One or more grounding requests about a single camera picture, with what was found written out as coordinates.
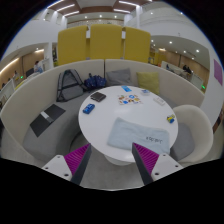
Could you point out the blue box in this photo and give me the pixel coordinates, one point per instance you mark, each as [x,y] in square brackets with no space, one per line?
[88,108]

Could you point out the yellow blue toy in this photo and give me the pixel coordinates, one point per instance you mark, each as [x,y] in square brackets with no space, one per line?
[171,118]

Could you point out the curved beige sofa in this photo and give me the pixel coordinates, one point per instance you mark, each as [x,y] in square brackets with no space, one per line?
[20,106]

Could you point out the black wallet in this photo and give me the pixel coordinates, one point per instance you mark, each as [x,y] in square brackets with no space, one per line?
[98,96]

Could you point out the yellow acoustic panel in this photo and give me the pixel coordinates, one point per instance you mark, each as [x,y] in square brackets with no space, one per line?
[106,41]
[71,45]
[137,45]

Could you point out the colourful sticker sheet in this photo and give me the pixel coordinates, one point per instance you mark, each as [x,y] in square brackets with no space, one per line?
[129,99]

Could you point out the black laptop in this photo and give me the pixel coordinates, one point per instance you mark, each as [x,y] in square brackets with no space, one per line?
[45,121]

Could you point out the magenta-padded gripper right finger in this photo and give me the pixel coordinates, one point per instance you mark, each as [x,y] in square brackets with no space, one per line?
[146,159]

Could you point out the grey black backpack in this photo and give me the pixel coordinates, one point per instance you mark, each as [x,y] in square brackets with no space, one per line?
[69,85]

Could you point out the yellow-green sofa cushion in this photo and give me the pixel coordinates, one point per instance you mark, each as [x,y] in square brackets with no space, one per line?
[148,82]

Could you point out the grey sofa cushion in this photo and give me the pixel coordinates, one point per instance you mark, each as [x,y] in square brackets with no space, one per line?
[118,77]

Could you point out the round white pedestal table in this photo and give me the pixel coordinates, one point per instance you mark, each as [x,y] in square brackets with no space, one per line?
[100,126]

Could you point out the white rectangular box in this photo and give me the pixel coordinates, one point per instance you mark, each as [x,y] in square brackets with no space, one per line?
[159,101]

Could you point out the white round armchair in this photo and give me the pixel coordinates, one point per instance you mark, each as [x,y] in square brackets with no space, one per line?
[200,126]

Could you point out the person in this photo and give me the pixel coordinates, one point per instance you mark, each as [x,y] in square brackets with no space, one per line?
[187,70]
[38,67]

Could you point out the grey armchair seat cushion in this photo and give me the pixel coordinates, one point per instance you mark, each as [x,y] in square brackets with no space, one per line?
[183,141]

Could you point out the dark blue bag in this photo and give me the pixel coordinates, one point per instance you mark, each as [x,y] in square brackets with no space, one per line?
[95,82]

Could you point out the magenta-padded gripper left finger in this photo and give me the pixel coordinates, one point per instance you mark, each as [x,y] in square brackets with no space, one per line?
[77,160]

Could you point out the small blue white packet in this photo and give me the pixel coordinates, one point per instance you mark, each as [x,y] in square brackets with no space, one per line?
[145,92]

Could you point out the light blue towel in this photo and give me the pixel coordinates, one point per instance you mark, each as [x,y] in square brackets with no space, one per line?
[133,135]

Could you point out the ceiling lights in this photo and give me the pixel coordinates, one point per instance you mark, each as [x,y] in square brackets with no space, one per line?
[65,7]

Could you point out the blue card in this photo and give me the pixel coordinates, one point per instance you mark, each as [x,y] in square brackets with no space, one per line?
[126,88]

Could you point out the purple wall poster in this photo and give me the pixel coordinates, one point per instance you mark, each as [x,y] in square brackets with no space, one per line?
[218,72]

